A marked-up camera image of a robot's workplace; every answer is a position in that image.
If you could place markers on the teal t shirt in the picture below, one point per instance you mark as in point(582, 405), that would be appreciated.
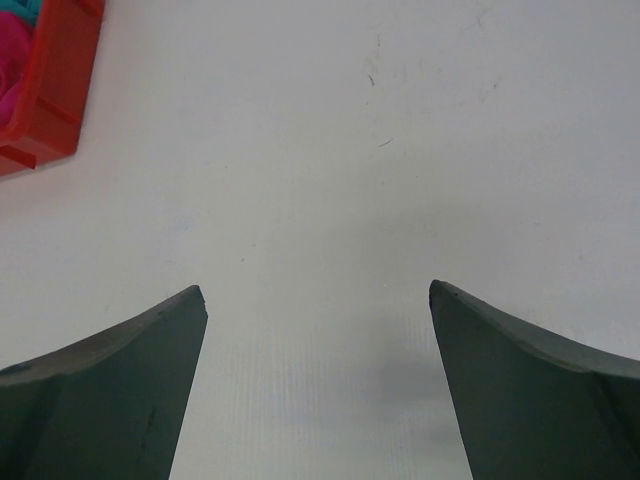
point(27, 10)

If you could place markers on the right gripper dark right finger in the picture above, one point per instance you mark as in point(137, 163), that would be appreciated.
point(532, 404)

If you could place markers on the red plastic bin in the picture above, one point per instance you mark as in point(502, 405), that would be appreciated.
point(48, 115)

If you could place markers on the pink t shirt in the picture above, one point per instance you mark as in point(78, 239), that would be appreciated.
point(16, 39)

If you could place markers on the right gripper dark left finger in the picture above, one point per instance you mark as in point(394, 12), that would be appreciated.
point(110, 406)

